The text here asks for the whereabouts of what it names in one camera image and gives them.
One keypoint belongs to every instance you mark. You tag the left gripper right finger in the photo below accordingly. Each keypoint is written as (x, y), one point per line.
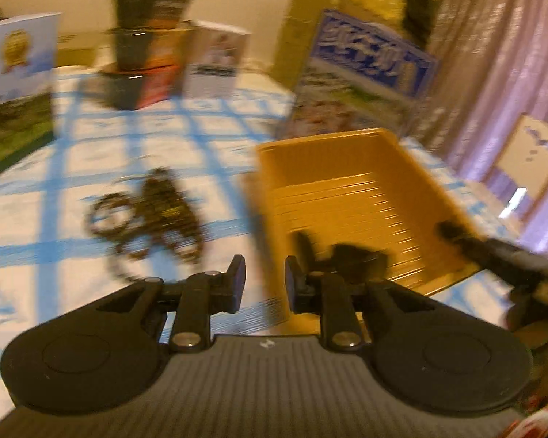
(327, 296)

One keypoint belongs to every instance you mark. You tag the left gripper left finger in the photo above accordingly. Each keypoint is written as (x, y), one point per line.
(195, 300)

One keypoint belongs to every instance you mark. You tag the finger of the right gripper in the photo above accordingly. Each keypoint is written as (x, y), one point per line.
(459, 236)

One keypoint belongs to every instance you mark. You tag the orange plastic tray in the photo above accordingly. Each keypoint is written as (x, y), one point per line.
(364, 188)

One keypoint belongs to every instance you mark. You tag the wooden chair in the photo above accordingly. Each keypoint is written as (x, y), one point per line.
(519, 175)

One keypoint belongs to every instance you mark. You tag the blue checked tablecloth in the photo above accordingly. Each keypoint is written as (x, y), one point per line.
(49, 264)

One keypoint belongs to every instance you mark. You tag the blue tall milk carton box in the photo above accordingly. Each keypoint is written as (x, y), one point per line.
(357, 75)

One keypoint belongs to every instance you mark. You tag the pink patterned curtain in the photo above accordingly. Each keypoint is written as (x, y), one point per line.
(492, 67)

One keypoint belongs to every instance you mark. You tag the bottom red noodle bowl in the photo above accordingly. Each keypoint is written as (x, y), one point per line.
(131, 90)

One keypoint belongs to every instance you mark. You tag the yellow plastic bag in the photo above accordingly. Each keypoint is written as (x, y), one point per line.
(389, 13)

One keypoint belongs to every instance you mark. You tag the small white product box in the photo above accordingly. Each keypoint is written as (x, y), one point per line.
(214, 57)

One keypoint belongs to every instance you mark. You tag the middle orange noodle bowl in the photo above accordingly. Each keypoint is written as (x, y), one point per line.
(145, 49)

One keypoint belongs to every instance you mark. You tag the brown cardboard box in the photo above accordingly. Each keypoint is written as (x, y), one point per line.
(294, 40)

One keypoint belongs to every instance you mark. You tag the flat cardboard box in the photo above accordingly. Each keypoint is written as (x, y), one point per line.
(80, 49)

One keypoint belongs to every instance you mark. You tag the top black noodle bowl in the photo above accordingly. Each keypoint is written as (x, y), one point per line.
(150, 14)

